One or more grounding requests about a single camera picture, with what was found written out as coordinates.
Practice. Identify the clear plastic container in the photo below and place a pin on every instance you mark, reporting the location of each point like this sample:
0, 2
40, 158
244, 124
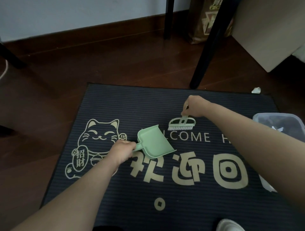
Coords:
281, 126

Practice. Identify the white paper scrap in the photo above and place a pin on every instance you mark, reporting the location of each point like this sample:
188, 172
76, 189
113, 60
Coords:
256, 90

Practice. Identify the person's right fingers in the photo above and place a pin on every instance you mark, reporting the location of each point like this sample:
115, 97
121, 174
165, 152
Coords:
184, 109

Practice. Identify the person's right hand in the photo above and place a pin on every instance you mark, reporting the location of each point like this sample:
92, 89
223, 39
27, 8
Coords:
196, 106

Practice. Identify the green hand brush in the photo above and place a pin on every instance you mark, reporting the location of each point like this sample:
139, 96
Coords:
181, 123

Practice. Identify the green plastic dustpan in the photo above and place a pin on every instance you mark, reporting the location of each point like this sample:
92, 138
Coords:
154, 142

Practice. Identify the person's right forearm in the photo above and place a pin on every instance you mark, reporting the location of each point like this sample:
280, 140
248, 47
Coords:
257, 142

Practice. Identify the black chair leg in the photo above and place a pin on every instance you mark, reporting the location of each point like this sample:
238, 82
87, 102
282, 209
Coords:
12, 57

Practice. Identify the black table leg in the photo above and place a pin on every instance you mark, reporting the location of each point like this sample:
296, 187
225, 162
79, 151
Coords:
209, 45
168, 19

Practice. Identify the white shoe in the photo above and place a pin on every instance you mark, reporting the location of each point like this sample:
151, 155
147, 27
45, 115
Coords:
230, 225

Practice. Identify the dark doormat with cat print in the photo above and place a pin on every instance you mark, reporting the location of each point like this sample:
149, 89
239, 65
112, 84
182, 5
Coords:
166, 166

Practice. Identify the person's left hand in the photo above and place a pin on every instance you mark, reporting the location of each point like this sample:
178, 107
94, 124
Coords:
121, 152

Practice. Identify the person's left fingers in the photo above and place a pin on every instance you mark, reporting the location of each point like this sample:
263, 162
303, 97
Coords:
131, 146

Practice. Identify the beige cabinet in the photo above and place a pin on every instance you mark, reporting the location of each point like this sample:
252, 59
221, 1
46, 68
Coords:
269, 31

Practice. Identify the person's left forearm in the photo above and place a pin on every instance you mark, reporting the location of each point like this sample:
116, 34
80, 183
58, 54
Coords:
64, 195

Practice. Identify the brown printed paper bag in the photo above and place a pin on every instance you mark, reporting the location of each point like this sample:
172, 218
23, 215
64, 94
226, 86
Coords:
205, 21

